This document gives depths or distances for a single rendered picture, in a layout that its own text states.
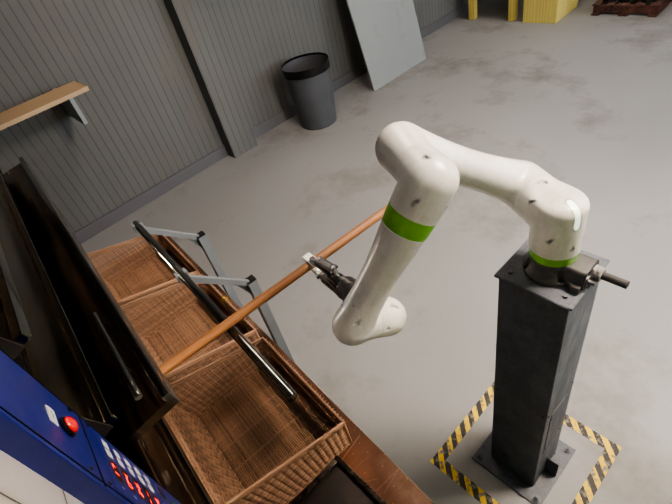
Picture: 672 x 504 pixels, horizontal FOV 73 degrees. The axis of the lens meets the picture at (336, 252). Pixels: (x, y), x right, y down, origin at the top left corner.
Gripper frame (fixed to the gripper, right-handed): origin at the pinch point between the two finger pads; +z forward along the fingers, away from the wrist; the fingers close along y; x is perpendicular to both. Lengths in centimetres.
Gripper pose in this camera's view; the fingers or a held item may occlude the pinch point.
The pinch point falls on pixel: (312, 263)
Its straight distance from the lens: 148.6
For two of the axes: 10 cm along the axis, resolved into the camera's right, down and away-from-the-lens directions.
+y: 2.1, 7.3, 6.5
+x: 7.5, -5.5, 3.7
